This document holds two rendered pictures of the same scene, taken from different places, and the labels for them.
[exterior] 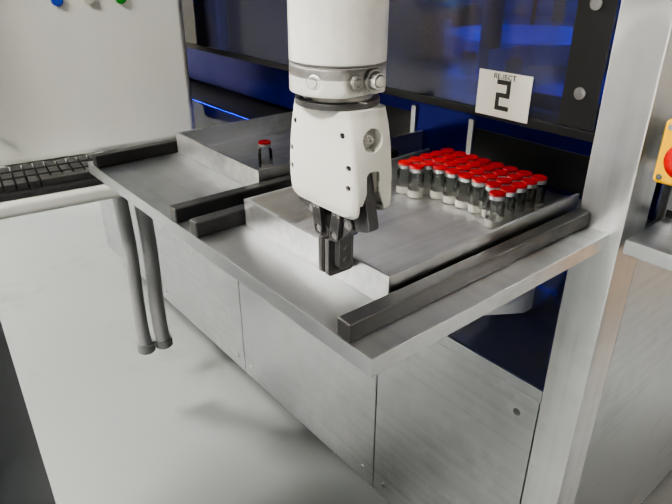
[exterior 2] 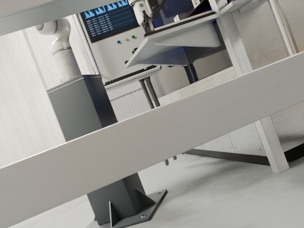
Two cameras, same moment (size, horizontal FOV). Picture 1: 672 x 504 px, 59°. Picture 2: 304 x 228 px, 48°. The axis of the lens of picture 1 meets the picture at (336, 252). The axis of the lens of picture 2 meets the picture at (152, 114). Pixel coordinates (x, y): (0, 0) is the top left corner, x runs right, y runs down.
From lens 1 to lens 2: 1.44 m
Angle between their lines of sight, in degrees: 35
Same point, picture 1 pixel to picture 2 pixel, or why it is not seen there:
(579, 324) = (226, 39)
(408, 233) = not seen: hidden behind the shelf
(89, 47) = (128, 50)
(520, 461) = not seen: hidden behind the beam
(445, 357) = (220, 79)
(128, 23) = (136, 42)
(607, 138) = not seen: outside the picture
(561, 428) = (239, 72)
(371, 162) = (142, 8)
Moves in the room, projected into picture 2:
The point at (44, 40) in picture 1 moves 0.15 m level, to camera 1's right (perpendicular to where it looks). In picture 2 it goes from (117, 52) to (133, 44)
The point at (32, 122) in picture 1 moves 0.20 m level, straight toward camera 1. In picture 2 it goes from (118, 73) to (116, 70)
